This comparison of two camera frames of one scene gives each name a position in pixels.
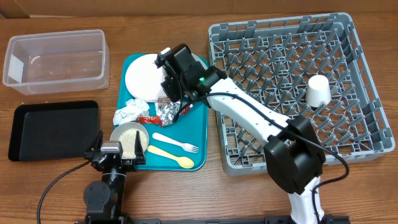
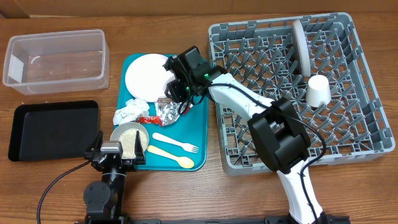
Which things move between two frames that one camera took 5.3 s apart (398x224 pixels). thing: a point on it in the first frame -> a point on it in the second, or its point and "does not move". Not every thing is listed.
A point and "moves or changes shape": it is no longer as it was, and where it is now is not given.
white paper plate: [143, 79] does not move
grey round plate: [196, 58] moves or changes shape
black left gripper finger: [138, 151] does not move
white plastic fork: [185, 146] does not move
